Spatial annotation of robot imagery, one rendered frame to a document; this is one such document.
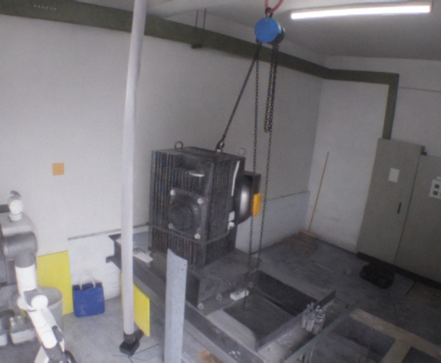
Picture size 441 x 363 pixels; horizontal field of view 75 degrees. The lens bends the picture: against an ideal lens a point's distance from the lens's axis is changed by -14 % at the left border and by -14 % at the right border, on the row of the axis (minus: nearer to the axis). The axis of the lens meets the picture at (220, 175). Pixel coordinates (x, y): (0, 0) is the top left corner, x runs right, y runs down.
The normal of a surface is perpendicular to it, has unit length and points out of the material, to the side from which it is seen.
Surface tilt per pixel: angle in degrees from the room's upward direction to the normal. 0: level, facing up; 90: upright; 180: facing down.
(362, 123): 90
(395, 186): 90
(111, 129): 90
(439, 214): 90
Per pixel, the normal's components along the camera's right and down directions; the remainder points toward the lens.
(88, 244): 0.67, 0.23
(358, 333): -0.73, 0.08
